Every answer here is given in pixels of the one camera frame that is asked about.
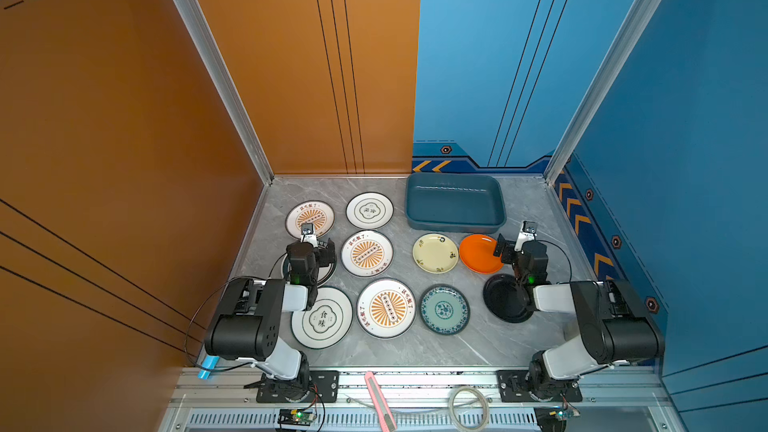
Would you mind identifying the sunburst plate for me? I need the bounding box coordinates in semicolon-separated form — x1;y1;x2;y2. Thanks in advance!
355;279;416;339
340;230;394;278
285;200;335;239

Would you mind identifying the white flower plate back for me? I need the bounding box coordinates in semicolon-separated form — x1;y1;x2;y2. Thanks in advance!
346;192;394;230

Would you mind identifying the cream yellow plate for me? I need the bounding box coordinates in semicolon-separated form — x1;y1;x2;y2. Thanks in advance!
412;233;459;274

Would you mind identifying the white green-rimmed plate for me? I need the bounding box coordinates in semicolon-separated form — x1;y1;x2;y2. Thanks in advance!
282;255;336;286

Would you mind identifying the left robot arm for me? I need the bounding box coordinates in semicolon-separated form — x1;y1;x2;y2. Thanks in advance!
204;240;336;400

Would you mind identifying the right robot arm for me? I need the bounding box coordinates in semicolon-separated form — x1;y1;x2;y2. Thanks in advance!
483;236;665;402

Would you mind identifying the teal plastic bin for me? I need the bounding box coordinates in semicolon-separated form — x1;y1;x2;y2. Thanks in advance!
405;173;507;234

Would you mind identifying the black plate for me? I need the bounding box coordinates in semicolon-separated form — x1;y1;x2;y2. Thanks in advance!
483;274;534;323

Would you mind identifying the orange plate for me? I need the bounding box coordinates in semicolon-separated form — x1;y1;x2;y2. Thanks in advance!
459;234;504;275

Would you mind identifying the large white flower plate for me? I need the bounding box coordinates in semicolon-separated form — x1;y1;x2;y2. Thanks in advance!
291;287;353;350

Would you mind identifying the sunburst plate front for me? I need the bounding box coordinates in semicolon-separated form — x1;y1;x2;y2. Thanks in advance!
355;279;416;339

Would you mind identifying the teal patterned plate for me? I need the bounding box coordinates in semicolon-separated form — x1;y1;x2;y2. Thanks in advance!
419;284;471;336

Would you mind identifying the blue cylindrical tube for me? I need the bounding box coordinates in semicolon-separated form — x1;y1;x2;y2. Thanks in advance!
198;355;219;380

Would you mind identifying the right circuit board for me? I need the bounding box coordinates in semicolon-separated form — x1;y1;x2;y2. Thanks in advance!
534;407;581;432

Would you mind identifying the circuit board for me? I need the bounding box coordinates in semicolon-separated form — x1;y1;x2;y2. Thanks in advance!
534;407;581;432
276;409;318;431

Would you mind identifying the left circuit board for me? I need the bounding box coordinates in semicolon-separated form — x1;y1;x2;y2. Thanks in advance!
276;409;318;431

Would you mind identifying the pink utility knife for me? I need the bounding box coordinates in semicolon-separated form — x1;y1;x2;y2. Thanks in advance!
364;371;397;432

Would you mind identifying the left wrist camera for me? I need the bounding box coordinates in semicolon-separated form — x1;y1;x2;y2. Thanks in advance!
300;222;318;247

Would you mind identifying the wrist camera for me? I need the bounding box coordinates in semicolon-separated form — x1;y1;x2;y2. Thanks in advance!
300;222;318;247
515;220;537;252

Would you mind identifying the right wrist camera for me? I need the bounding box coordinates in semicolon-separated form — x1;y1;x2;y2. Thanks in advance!
515;220;537;252

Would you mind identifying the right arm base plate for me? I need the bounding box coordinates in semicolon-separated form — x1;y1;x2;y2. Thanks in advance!
495;369;583;403

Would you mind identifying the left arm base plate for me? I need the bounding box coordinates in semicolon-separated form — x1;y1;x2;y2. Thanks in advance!
256;369;340;404

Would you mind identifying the coiled white cable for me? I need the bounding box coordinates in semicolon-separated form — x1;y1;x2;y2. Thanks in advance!
448;386;491;432

